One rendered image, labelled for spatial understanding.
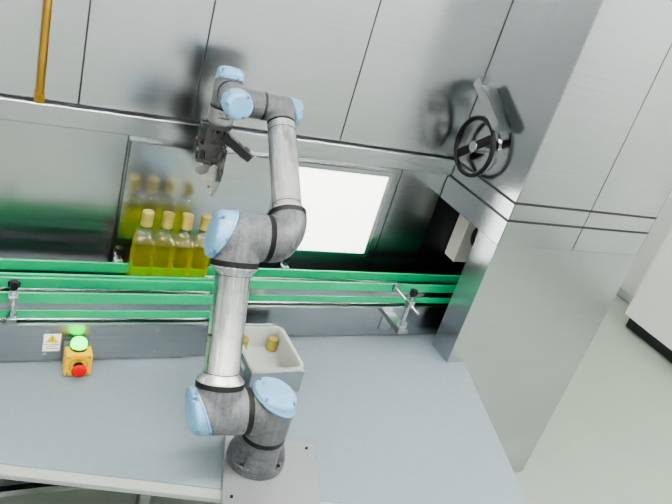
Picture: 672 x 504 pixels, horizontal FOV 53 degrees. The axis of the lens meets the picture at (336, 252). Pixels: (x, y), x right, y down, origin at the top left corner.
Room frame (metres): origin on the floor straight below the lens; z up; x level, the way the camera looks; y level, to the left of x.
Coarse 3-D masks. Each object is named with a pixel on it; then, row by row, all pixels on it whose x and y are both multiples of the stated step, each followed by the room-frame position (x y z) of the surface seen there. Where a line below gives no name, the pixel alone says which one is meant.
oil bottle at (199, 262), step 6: (198, 240) 1.80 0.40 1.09; (198, 246) 1.79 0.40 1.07; (192, 252) 1.79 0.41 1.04; (198, 252) 1.79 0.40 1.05; (192, 258) 1.79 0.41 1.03; (198, 258) 1.79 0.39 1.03; (204, 258) 1.80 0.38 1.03; (192, 264) 1.79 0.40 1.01; (198, 264) 1.80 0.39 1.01; (204, 264) 1.81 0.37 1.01; (192, 270) 1.79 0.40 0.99; (198, 270) 1.80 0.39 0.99; (204, 270) 1.81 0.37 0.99; (192, 276) 1.79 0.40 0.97; (198, 276) 1.80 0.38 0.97; (204, 276) 1.81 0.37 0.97
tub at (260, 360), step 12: (252, 336) 1.81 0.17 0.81; (264, 336) 1.83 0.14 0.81; (252, 348) 1.80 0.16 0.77; (264, 348) 1.82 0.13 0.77; (276, 348) 1.83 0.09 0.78; (288, 348) 1.78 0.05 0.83; (252, 360) 1.74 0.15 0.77; (264, 360) 1.76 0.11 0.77; (276, 360) 1.78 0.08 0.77; (288, 360) 1.76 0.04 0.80; (300, 360) 1.72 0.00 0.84; (264, 372) 1.62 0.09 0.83
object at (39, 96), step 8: (48, 0) 1.68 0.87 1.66; (48, 8) 1.68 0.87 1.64; (48, 16) 1.69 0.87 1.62; (48, 24) 1.69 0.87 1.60; (48, 32) 1.69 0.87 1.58; (40, 40) 1.68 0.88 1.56; (48, 40) 1.69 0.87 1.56; (40, 48) 1.68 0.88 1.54; (40, 56) 1.68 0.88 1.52; (40, 64) 1.68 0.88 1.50; (40, 72) 1.68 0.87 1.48; (40, 80) 1.68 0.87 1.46; (40, 88) 1.68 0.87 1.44; (40, 96) 1.68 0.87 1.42
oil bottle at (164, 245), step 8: (160, 240) 1.73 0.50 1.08; (168, 240) 1.74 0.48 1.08; (160, 248) 1.73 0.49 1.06; (168, 248) 1.74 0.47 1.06; (160, 256) 1.73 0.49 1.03; (168, 256) 1.75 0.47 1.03; (152, 264) 1.73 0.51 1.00; (160, 264) 1.74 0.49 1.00; (168, 264) 1.75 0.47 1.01; (152, 272) 1.73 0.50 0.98; (160, 272) 1.74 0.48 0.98; (168, 272) 1.75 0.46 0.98
